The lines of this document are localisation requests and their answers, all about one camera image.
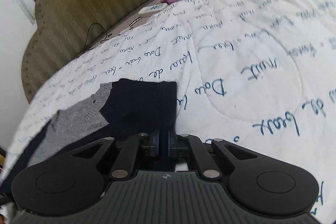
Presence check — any white quilt with blue script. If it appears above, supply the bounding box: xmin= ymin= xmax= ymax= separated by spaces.
xmin=3 ymin=0 xmax=335 ymax=223

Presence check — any white remote control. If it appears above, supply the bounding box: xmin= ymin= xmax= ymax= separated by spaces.
xmin=138 ymin=3 xmax=168 ymax=16

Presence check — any grey and navy sweater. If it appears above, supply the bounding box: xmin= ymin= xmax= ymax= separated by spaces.
xmin=10 ymin=79 xmax=177 ymax=172

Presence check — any black cable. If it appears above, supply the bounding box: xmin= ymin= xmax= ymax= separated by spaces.
xmin=79 ymin=22 xmax=114 ymax=55

